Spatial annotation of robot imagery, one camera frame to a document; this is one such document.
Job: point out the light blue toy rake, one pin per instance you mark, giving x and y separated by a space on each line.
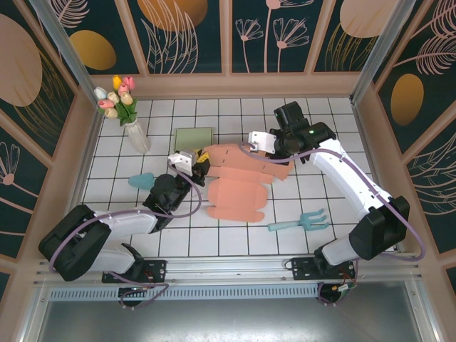
285 225

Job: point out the white ribbed vase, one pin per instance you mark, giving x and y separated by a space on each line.
138 137

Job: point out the pink paper box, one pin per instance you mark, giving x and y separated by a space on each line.
235 192

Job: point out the aluminium mounting rail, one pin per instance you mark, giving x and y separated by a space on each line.
228 267

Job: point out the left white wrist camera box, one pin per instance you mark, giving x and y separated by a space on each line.
180 160

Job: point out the green paper box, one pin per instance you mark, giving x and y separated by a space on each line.
192 139

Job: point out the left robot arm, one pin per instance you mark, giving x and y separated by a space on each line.
124 222

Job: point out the artificial tulip bouquet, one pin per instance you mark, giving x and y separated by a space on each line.
123 99

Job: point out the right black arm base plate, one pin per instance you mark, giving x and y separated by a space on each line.
303 270

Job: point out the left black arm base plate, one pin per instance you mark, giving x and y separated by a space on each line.
153 269

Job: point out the grey metal sheet panel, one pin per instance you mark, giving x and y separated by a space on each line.
228 320

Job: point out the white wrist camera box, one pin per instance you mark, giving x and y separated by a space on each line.
180 160
261 139

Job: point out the base wiring bundle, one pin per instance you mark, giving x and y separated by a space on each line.
336 290
137 295

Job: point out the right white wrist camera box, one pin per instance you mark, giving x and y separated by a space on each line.
261 139

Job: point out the light blue toy shovel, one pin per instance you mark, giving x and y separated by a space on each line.
140 181

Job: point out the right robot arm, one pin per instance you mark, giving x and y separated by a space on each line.
342 171

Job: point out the aluminium frame post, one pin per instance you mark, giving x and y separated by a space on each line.
377 50
71 60

